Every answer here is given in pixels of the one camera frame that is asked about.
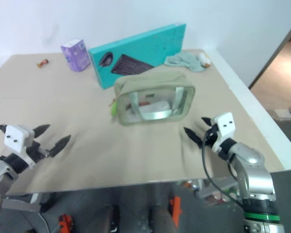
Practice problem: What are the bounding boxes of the beige clear toiletry bag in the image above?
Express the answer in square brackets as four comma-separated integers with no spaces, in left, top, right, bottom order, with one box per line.
[113,70,196,127]

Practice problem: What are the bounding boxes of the grey-green crumpled cloth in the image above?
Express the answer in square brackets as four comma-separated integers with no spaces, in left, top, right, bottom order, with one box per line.
[163,51,206,73]

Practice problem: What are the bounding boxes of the white soft packet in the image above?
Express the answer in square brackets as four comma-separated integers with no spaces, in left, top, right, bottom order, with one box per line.
[138,100,172,115]

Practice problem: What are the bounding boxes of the orange black clamp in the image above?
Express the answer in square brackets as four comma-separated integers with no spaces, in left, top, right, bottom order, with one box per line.
[169,196,183,227]
[58,214,75,233]

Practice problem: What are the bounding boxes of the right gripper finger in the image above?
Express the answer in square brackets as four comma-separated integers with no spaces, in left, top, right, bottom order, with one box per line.
[183,126,202,146]
[201,117,215,127]

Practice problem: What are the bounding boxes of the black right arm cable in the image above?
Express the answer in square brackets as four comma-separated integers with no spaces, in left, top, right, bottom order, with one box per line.
[201,131,245,209]

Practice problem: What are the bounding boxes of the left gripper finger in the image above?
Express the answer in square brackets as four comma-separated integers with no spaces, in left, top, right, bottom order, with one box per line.
[49,135,72,157]
[33,124,51,140]

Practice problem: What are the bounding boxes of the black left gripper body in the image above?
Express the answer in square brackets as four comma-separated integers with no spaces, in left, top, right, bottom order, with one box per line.
[26,140,51,164]

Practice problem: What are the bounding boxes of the white table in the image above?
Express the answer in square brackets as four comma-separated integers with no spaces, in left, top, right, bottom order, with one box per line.
[183,48,291,173]

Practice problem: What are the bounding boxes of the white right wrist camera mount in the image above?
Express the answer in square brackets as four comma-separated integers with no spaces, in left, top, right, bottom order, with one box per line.
[210,112,236,153]

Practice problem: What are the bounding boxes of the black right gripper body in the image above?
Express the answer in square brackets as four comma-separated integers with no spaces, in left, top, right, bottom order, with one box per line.
[203,123,220,149]

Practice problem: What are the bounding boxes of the purple tissue pack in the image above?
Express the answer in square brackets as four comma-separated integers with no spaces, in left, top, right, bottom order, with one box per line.
[60,38,91,72]

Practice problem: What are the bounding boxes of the small white orange toy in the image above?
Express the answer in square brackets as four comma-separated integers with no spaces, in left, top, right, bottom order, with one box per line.
[197,51,212,68]

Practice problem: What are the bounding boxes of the teal keyboard box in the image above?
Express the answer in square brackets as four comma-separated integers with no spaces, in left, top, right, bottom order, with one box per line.
[88,22,187,91]

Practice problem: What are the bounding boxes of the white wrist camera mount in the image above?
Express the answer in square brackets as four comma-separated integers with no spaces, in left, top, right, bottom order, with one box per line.
[3,124,36,168]
[210,112,236,153]

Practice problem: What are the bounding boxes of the beige table cloth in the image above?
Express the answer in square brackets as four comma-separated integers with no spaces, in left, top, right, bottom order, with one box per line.
[0,48,286,196]

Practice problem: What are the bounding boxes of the green zipper pull tab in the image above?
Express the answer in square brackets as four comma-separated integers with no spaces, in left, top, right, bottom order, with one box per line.
[108,98,118,117]

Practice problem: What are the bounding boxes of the silver metal frame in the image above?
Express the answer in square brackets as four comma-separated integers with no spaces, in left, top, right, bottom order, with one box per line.
[1,193,54,233]

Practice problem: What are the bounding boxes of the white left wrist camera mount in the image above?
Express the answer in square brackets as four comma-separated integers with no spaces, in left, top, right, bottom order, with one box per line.
[3,124,36,168]

